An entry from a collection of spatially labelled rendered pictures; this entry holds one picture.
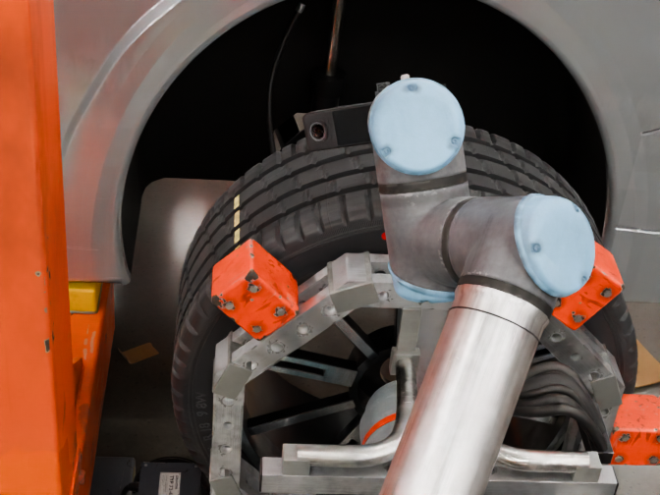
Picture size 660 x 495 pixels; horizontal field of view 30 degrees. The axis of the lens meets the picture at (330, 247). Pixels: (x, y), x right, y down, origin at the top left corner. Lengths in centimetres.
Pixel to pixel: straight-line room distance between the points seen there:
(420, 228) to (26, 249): 46
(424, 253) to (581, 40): 76
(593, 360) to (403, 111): 56
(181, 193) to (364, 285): 219
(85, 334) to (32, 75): 87
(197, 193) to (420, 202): 248
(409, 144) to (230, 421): 59
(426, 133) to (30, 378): 60
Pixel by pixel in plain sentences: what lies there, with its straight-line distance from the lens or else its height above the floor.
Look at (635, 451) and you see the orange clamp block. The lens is 177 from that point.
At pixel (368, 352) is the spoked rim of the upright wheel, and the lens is 171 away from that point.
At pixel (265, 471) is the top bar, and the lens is 145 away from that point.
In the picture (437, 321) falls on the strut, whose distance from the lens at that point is 156.
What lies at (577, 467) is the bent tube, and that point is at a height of 100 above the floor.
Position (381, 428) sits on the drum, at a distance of 163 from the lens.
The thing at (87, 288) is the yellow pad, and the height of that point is 73.
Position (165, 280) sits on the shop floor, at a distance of 332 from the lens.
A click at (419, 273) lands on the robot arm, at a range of 122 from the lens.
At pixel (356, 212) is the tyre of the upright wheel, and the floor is 116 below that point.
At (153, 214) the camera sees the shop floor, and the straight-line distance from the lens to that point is 357.
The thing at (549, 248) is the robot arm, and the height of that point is 141.
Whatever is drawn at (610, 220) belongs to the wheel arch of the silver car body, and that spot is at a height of 92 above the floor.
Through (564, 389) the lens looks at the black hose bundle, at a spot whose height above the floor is 104.
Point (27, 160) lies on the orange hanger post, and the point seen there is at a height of 131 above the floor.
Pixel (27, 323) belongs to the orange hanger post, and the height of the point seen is 109.
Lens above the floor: 203
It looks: 36 degrees down
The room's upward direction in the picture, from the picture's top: 6 degrees clockwise
